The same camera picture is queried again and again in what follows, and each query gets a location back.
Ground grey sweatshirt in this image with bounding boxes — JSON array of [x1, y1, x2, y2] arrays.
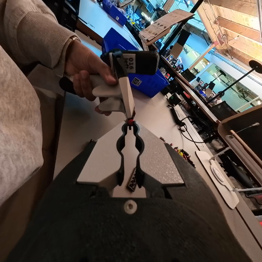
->
[[0, 45, 44, 206]]

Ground white oval mat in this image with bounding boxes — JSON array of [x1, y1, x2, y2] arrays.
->
[[195, 150, 240, 210]]

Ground person's left forearm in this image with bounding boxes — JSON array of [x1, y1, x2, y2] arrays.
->
[[0, 0, 82, 69]]

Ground small blue storage bin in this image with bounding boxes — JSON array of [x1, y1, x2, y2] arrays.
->
[[102, 0, 128, 26]]

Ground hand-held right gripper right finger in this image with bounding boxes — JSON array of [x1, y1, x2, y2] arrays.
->
[[133, 121, 184, 187]]

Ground cardboard sign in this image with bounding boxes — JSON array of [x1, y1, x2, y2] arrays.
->
[[139, 9, 195, 46]]

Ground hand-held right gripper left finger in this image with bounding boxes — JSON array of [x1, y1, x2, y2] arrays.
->
[[77, 121, 126, 198]]

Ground black pole stand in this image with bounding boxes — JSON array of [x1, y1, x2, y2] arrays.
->
[[209, 60, 262, 104]]

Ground black device with green light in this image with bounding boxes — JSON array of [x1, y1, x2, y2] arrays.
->
[[167, 93, 182, 107]]

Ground gooseneck microphone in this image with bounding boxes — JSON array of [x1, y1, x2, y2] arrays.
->
[[229, 122, 260, 140]]

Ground black cable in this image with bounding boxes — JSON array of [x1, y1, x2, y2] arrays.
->
[[170, 106, 205, 144]]

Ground black lego plate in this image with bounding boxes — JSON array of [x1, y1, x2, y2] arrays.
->
[[126, 167, 140, 192]]

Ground person's left hand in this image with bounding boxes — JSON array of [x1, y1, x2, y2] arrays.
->
[[65, 38, 119, 116]]

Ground wooden lectern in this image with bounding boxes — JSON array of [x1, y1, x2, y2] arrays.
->
[[217, 105, 262, 248]]

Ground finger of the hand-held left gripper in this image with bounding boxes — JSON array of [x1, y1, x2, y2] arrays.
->
[[119, 76, 136, 119]]

